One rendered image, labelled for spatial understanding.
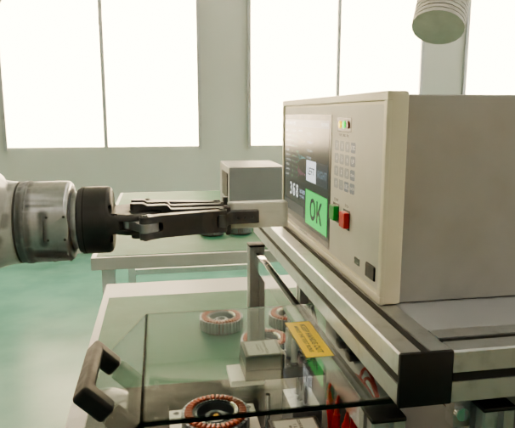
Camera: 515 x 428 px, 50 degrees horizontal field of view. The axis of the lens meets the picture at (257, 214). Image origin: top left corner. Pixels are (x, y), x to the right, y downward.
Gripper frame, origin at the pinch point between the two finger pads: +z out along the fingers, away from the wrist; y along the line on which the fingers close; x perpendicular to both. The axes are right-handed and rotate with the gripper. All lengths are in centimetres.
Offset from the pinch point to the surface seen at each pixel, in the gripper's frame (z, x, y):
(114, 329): -24, -44, -76
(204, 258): 5, -47, -153
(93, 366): -18.0, -11.8, 12.2
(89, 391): -17.8, -12.1, 16.6
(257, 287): 6.6, -21.9, -38.6
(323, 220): 9.5, -2.1, -5.0
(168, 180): -4, -55, -468
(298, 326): 3.5, -11.7, 6.3
